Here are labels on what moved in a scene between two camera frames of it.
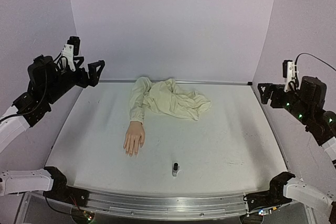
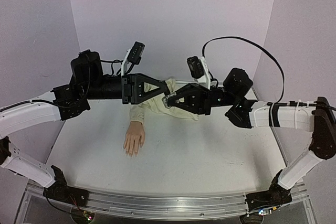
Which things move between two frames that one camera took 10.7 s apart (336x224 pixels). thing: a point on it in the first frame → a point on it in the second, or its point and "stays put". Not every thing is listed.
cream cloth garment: x=165 y=97 stays put
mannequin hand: x=135 y=132 stays put
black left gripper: x=94 y=77 → x=130 y=85
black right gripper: x=274 y=96 → x=207 y=100
